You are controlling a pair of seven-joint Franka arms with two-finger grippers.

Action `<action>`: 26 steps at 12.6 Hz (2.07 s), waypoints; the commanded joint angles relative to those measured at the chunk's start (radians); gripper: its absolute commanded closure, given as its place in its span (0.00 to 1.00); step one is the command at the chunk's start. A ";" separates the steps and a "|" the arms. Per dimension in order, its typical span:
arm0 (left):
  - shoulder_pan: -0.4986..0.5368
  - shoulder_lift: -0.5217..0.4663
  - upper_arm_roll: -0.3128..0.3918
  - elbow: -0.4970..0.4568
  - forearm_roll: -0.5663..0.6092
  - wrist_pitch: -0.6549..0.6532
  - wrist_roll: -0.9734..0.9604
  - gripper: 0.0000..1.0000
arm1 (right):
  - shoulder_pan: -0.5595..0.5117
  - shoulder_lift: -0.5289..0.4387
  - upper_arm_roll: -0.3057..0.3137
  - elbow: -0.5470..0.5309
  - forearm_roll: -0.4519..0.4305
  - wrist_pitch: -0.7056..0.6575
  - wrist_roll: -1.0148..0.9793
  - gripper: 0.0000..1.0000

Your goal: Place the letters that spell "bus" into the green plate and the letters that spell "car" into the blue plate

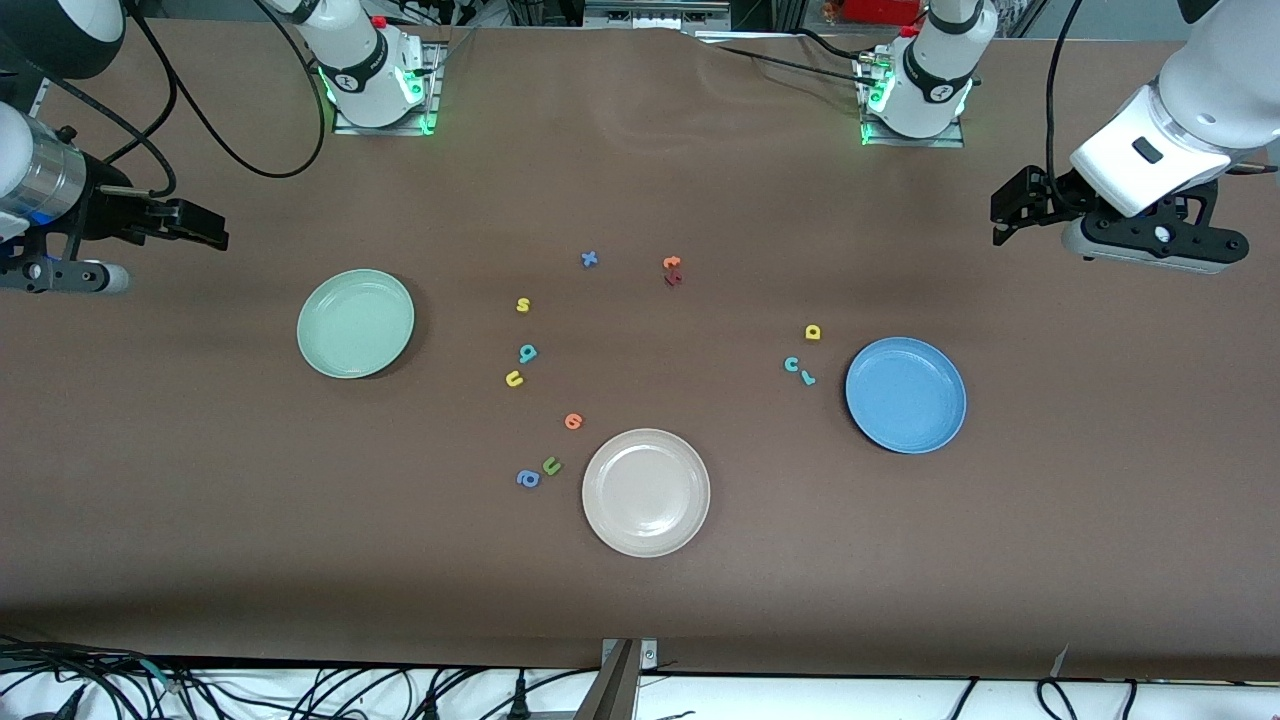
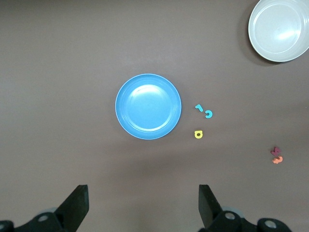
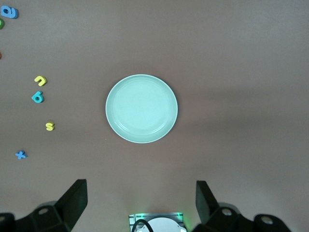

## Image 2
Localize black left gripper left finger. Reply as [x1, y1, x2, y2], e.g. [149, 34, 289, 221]
[14, 185, 90, 232]

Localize brown table cover sheet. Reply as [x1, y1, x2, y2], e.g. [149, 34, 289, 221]
[0, 0, 309, 232]

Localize beige plastic plate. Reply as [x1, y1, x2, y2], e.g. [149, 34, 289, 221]
[248, 0, 309, 63]

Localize blue plastic plate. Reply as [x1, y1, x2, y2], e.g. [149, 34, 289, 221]
[115, 73, 183, 141]

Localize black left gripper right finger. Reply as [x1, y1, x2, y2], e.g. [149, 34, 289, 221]
[198, 184, 243, 232]

